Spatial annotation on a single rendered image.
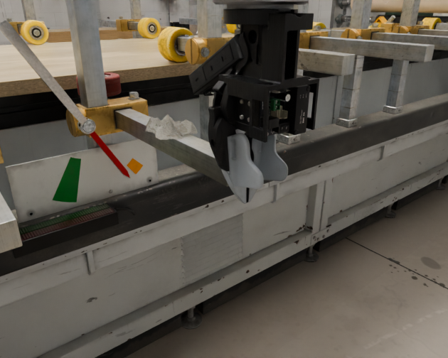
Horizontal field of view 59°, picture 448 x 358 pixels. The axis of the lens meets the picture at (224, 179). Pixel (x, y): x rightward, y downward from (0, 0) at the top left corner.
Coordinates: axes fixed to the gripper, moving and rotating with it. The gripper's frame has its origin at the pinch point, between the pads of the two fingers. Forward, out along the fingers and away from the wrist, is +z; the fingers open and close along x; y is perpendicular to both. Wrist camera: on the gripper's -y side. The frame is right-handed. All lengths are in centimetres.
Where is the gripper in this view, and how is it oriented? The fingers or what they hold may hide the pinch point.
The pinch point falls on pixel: (242, 190)
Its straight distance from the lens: 47.1
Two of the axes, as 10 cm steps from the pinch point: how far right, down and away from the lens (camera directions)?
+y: 6.1, 3.2, -7.2
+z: 0.0, 9.1, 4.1
